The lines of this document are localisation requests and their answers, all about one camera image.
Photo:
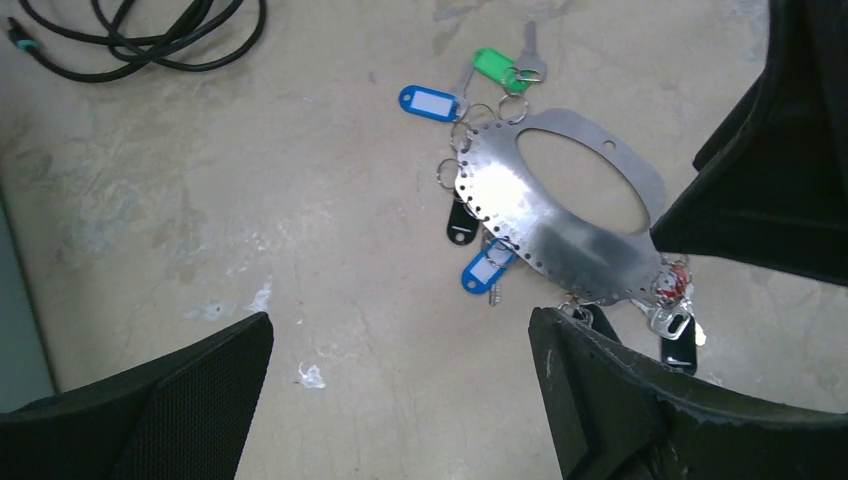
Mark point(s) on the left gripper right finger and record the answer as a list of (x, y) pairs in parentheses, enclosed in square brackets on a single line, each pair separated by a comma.
[(614, 413)]

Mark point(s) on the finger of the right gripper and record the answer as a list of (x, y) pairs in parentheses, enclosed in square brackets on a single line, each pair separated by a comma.
[(771, 182)]

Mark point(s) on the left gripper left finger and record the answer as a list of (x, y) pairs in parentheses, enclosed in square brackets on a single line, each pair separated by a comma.
[(185, 415)]

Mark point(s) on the large metal key ring plate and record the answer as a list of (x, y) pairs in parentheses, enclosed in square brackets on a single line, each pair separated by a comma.
[(592, 262)]

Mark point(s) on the red key tag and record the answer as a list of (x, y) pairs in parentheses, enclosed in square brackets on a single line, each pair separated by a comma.
[(672, 285)]

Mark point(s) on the blue key tag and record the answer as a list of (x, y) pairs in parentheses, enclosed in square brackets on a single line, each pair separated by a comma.
[(429, 103), (487, 266)]

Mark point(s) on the black key tag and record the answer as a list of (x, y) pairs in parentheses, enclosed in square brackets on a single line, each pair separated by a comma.
[(462, 227)]

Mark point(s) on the green key tag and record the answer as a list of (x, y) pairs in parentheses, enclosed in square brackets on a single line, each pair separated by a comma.
[(500, 69)]

